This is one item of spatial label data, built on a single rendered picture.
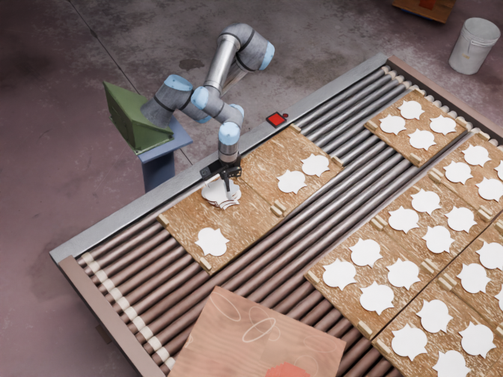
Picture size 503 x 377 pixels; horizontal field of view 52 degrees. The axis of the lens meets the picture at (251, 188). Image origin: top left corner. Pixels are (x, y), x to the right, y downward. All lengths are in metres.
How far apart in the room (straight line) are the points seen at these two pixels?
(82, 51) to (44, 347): 2.41
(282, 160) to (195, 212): 0.49
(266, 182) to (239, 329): 0.74
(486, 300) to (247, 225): 0.99
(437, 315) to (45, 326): 2.01
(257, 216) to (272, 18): 2.91
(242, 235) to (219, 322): 0.44
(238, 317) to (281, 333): 0.16
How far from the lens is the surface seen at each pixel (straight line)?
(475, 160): 2.70
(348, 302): 2.07
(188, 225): 2.15
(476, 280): 2.29
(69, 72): 4.29
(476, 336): 2.18
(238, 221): 2.17
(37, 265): 3.26
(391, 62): 3.05
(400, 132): 2.67
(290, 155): 2.42
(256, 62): 2.24
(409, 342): 2.06
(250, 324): 1.85
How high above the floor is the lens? 2.75
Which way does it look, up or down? 53 degrees down
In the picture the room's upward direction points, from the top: 8 degrees clockwise
